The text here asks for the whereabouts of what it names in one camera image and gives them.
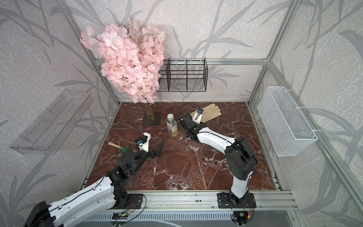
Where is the clear bottle with yellow label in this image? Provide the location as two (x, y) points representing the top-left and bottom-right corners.
(166, 117), (178, 137)

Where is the white bottle cap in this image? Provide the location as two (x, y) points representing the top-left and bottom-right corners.
(167, 113), (174, 121)

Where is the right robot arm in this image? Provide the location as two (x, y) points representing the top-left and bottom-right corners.
(179, 113), (259, 200)

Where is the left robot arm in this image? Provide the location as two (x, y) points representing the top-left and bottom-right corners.
(24, 136), (164, 227)

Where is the beige work glove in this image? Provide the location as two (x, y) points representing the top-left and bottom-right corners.
(190, 104), (221, 123)

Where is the pink artificial blossom tree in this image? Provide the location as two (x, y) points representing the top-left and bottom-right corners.
(80, 20), (166, 122)

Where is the white mesh basket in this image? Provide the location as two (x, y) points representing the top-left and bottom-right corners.
(258, 86), (318, 157)

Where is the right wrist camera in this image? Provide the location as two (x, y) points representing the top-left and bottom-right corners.
(192, 108), (204, 124)

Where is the green toy rake wooden handle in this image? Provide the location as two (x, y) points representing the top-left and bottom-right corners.
(108, 142), (131, 153)

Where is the black wire basket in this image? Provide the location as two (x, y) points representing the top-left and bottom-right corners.
(158, 59), (209, 92)

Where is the clear acrylic wall shelf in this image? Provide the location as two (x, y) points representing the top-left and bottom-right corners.
(9, 89), (93, 155)

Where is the aluminium mounting rail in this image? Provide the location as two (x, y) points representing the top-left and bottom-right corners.
(85, 190), (298, 212)

